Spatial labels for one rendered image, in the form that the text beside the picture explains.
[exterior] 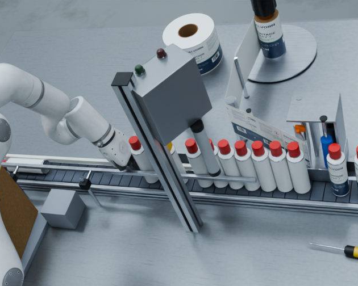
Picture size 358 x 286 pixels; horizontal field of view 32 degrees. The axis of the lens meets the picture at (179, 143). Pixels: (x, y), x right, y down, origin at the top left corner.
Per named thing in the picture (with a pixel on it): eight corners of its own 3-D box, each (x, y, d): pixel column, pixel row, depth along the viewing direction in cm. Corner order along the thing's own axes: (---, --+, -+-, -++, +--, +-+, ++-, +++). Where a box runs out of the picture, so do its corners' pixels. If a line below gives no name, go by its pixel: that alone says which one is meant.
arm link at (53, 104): (2, 126, 173) (70, 152, 198) (45, 96, 168) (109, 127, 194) (-5, 100, 177) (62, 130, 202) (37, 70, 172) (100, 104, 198)
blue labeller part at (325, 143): (338, 169, 188) (333, 134, 176) (337, 177, 186) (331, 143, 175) (327, 168, 190) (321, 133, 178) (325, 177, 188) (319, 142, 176)
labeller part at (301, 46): (323, 25, 235) (322, 22, 234) (310, 83, 217) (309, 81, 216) (244, 28, 247) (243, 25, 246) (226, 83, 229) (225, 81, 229)
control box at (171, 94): (213, 108, 165) (195, 55, 152) (165, 147, 161) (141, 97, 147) (190, 92, 172) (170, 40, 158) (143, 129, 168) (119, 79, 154)
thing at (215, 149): (231, 176, 201) (216, 135, 186) (228, 189, 198) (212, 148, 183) (216, 175, 203) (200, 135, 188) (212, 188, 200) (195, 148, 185)
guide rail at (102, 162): (264, 171, 196) (263, 167, 195) (263, 174, 196) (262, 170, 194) (-8, 155, 238) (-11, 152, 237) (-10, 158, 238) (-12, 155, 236)
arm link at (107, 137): (103, 140, 192) (109, 146, 193) (112, 118, 197) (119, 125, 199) (84, 145, 197) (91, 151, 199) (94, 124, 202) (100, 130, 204)
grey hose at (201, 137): (222, 167, 179) (204, 118, 164) (219, 177, 177) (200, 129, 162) (210, 166, 180) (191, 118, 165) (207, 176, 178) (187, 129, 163)
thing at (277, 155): (295, 180, 193) (285, 138, 178) (292, 193, 190) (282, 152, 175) (279, 179, 195) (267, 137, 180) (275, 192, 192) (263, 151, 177)
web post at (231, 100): (250, 133, 211) (238, 94, 197) (247, 143, 208) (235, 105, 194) (237, 132, 212) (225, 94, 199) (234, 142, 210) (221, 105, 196)
